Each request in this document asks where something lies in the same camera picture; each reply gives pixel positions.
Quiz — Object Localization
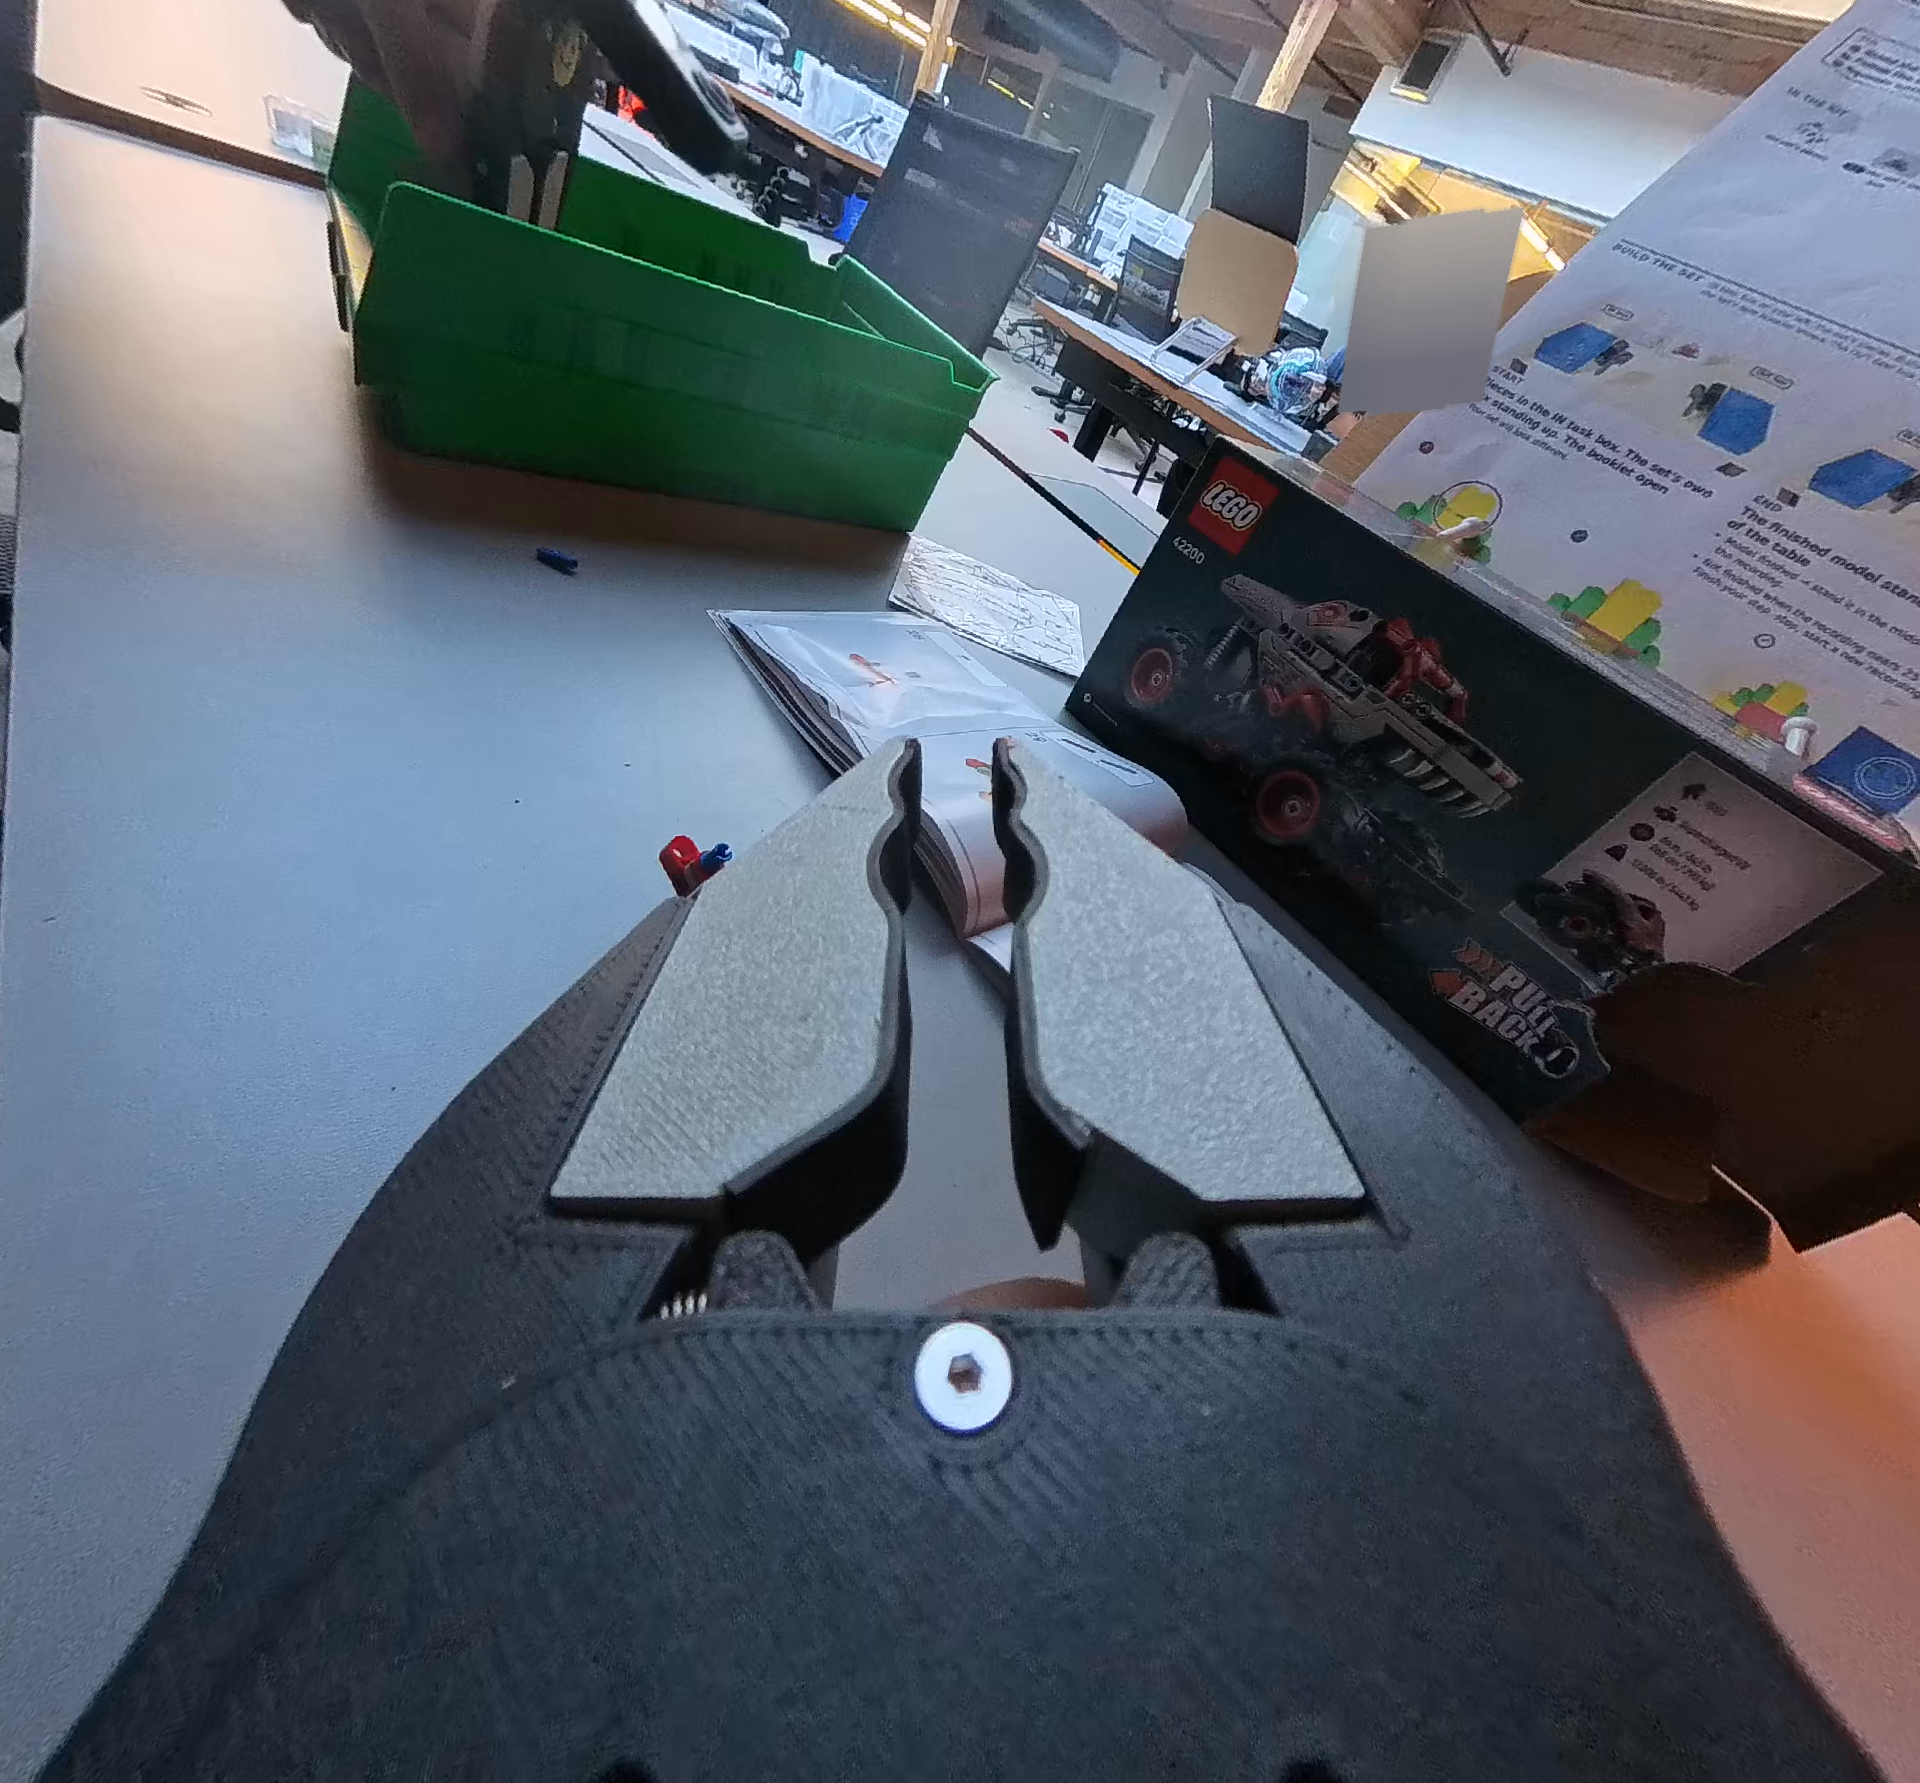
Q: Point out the black mesh office chair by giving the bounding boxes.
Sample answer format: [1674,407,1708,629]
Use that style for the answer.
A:
[840,100,1081,357]

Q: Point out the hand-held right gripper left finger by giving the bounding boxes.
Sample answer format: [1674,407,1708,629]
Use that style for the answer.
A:
[549,737,921,1277]

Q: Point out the green plastic bin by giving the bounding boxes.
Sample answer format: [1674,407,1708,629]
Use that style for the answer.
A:
[325,70,1001,534]

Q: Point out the white printed instruction poster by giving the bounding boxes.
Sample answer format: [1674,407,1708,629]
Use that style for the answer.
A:
[1349,0,1920,833]

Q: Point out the wooden office desk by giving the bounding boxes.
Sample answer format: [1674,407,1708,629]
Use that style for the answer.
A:
[1032,295,1345,464]

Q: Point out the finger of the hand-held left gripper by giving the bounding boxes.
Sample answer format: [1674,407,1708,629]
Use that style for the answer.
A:
[481,147,574,235]

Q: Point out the black lego set box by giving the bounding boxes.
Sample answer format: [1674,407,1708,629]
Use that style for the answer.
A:
[1066,435,1920,1258]

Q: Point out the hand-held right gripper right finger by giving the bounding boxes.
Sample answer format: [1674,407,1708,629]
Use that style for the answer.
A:
[989,737,1370,1292]

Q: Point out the white instruction booklet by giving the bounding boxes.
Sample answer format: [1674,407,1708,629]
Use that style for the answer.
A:
[709,607,1197,977]

